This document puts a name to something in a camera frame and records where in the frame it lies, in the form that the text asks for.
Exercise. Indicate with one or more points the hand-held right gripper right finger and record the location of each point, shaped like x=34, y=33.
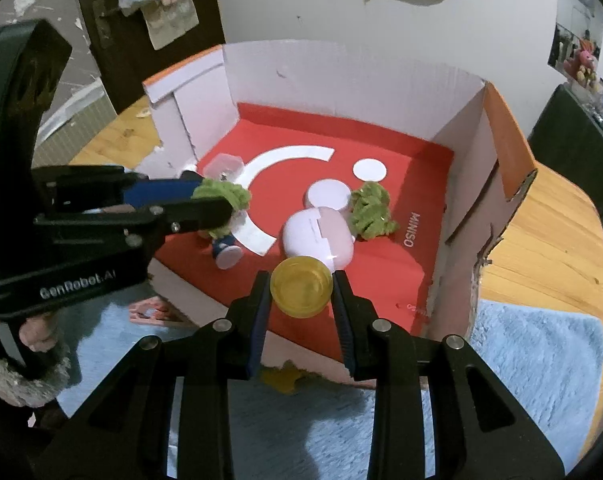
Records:
x=344, y=320

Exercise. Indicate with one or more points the light blue fluffy mat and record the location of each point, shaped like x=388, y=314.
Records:
x=521, y=360

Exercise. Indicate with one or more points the green fluffy toy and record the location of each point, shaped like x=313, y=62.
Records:
x=371, y=210

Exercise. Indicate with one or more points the wall poster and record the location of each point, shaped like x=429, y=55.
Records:
x=579, y=57

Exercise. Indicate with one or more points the pink printed card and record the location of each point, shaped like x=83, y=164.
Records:
x=151, y=312

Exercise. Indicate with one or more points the dark brown door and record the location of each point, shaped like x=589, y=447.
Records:
x=106, y=75

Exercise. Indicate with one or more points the dark cloth-covered table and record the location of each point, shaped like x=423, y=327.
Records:
x=566, y=150

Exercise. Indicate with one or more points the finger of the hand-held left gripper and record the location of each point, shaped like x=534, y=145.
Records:
x=201, y=210
x=161, y=191

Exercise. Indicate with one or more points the small yellow toy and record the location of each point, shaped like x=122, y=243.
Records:
x=281, y=382

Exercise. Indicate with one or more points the person's left hand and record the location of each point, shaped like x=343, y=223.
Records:
x=36, y=335

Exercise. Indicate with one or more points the person's left forearm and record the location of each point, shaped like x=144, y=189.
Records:
x=11, y=385

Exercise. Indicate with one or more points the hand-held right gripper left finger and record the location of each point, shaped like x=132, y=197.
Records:
x=259, y=310

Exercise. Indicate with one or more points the beige paper bag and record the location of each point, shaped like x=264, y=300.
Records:
x=174, y=22

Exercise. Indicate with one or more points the pink jar with white lid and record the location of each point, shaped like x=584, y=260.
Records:
x=311, y=237

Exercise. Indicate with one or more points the cardboard box with red inside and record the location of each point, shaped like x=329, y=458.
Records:
x=281, y=125

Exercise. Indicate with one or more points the yellow plastic capsule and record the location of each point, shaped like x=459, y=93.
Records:
x=301, y=287

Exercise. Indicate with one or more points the clear plastic capsule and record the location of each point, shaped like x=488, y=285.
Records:
x=224, y=166

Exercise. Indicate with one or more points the small white sticker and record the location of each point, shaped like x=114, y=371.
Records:
x=142, y=112

